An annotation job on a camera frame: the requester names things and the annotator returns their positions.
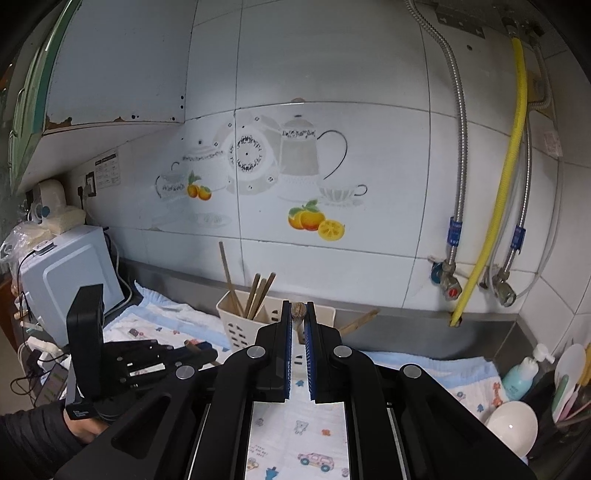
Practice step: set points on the wall power socket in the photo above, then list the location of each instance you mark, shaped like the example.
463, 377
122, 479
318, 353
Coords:
91, 184

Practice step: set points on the plain metal valve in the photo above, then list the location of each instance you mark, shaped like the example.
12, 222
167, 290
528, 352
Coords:
503, 288

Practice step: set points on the white power strip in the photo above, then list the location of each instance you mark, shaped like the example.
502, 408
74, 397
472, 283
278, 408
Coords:
41, 346

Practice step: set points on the white bowl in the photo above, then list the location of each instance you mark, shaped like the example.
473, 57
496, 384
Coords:
512, 427

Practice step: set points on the white rice paddle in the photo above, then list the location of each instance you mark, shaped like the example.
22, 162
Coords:
570, 364

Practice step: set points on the printed wall label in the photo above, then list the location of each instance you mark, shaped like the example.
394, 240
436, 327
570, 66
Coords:
107, 171

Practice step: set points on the white microwave oven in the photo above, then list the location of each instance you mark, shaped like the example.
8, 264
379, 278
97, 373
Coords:
69, 277

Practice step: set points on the clear plastic bag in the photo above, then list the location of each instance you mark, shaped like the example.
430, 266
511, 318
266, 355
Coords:
18, 240

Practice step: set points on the bunch of wooden chopsticks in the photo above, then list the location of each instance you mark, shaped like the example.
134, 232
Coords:
258, 297

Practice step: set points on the pink wall sticker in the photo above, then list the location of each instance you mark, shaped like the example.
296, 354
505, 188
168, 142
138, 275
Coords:
553, 142

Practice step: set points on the light blue pump bottle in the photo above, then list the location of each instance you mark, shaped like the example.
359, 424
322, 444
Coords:
519, 376

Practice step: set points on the person's left hand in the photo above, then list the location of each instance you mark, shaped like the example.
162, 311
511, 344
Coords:
87, 430

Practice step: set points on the cream plastic utensil holder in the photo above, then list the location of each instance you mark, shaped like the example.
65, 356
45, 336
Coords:
235, 323

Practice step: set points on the wooden spatula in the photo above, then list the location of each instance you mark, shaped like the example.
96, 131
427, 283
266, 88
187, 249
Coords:
360, 321

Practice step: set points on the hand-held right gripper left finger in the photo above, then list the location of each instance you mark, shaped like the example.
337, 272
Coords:
288, 369

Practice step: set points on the wall cabinet with green door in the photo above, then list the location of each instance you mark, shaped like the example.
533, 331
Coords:
115, 60

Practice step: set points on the pale green plastic utensil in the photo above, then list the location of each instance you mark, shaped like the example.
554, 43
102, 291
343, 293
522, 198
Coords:
561, 392

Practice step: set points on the grey water heater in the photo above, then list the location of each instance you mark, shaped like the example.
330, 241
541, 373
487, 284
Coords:
457, 18

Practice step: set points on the white small appliance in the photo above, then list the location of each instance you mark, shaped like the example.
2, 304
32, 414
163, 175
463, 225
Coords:
51, 198

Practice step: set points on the dark utensil container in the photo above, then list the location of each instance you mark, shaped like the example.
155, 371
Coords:
568, 438

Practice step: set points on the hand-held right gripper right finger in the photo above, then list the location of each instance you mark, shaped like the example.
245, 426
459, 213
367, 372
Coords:
309, 369

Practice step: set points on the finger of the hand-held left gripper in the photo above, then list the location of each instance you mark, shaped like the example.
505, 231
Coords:
147, 371
157, 350

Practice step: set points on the white vehicle printed cloth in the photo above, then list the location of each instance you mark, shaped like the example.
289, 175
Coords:
295, 434

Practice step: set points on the person's left forearm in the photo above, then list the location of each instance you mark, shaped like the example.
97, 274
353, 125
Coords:
32, 443

